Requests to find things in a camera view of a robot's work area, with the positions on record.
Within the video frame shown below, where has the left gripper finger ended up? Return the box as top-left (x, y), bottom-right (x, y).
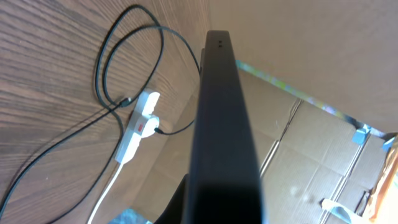
top-left (154, 174), bottom-right (189, 224)

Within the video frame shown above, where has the Samsung Galaxy smartphone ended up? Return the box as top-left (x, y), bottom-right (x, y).
top-left (182, 30), bottom-right (266, 223)

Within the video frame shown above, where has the black USB charging cable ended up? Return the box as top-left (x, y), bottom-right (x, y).
top-left (0, 4), bottom-right (201, 224)

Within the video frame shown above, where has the white USB charger plug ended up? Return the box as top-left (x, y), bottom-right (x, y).
top-left (136, 114), bottom-right (160, 138)

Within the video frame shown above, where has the white power strip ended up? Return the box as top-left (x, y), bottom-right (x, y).
top-left (115, 89), bottom-right (160, 164)

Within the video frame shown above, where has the white power strip cord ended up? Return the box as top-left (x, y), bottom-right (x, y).
top-left (86, 161), bottom-right (125, 224)

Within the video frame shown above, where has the cardboard box wall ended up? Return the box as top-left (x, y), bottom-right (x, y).
top-left (130, 0), bottom-right (398, 224)

